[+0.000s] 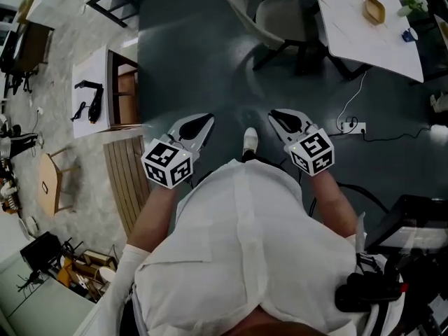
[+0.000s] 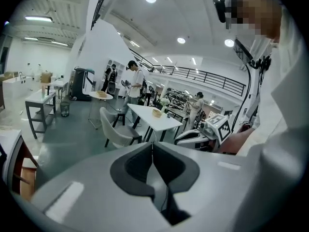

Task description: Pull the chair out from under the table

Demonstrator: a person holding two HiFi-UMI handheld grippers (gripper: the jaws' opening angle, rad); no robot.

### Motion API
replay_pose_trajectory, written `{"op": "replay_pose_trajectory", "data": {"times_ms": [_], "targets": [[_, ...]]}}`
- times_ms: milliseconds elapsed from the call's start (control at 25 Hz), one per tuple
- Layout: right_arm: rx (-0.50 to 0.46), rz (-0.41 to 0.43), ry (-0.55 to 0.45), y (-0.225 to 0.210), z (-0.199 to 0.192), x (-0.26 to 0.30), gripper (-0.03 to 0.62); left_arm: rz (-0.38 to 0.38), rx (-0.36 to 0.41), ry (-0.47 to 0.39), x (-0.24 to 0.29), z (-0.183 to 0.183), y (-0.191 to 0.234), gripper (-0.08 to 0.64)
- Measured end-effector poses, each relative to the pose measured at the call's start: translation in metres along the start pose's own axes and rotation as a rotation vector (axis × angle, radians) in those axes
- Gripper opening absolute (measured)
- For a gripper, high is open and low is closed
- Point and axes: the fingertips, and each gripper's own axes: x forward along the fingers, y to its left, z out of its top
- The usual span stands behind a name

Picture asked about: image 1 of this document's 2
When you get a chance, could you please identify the white round dish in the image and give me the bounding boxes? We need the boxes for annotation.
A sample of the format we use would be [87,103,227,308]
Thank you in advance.
[17,215,40,240]

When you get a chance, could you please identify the wooden slat panel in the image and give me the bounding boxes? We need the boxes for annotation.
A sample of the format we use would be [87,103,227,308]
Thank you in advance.
[103,134,152,238]

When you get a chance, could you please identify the person's white shoe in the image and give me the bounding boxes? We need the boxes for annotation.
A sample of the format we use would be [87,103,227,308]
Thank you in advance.
[242,127,259,155]

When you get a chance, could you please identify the thick black cable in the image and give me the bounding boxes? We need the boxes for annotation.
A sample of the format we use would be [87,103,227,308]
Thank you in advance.
[307,182,390,218]

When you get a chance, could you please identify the pile of wooden frames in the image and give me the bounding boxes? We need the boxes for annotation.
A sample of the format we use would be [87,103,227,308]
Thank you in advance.
[57,238,119,302]

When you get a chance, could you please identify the person's white shirt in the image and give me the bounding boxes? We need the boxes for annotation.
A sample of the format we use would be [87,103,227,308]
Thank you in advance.
[75,157,368,336]

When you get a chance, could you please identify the person's left forearm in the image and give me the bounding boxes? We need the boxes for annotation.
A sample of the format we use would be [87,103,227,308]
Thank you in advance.
[126,183,180,248]

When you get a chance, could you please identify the wooden desk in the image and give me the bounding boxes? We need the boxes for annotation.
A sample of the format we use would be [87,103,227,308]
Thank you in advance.
[13,19,55,74]

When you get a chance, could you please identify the person's black trousers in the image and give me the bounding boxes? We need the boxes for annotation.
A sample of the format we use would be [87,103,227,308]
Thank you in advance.
[240,150,291,174]

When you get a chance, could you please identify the white table with black legs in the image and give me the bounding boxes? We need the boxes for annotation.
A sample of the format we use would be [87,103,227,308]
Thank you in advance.
[309,0,425,83]

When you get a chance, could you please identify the black worn equipment pack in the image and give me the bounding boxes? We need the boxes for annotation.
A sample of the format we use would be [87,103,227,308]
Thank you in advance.
[335,253,410,315]

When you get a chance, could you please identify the white cable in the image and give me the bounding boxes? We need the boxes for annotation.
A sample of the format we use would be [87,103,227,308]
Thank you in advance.
[337,70,368,127]

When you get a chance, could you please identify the thin black cable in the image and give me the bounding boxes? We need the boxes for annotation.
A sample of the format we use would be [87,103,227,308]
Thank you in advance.
[362,126,435,143]

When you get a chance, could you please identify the person's right forearm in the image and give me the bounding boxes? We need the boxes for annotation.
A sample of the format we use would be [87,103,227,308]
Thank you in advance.
[309,169,358,239]

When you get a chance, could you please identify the white low cabinet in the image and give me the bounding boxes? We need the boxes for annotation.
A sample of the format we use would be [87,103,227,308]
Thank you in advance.
[0,250,96,336]

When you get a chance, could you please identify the black hair dryer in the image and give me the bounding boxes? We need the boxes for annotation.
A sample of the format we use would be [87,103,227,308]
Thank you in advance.
[71,79,105,125]

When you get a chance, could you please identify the round wooden side table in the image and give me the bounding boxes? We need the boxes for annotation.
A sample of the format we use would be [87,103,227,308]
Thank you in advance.
[37,147,82,217]

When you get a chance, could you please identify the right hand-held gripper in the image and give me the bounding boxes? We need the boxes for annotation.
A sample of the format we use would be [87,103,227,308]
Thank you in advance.
[268,108,335,177]

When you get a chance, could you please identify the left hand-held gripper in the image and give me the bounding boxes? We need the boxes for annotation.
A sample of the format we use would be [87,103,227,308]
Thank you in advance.
[141,112,215,190]

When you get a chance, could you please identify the white cabinet wooden interior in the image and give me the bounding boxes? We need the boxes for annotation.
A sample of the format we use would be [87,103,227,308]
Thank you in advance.
[71,45,140,139]

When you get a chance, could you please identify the white power strip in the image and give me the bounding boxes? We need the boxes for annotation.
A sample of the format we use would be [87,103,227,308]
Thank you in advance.
[340,121,367,134]

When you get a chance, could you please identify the wooden tray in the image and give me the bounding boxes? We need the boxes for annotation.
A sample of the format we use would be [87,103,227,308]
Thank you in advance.
[362,0,387,27]

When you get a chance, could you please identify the black storage box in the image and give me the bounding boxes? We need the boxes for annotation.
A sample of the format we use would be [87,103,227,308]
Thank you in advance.
[365,194,448,255]

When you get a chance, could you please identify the black office chair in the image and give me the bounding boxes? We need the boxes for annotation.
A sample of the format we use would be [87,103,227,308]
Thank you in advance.
[0,29,40,99]

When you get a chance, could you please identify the white crumpled object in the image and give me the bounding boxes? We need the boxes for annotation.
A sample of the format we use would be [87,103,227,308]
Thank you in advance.
[429,92,448,114]

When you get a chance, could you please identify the beige chair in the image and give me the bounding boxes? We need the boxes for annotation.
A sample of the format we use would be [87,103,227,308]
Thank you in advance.
[223,0,328,77]

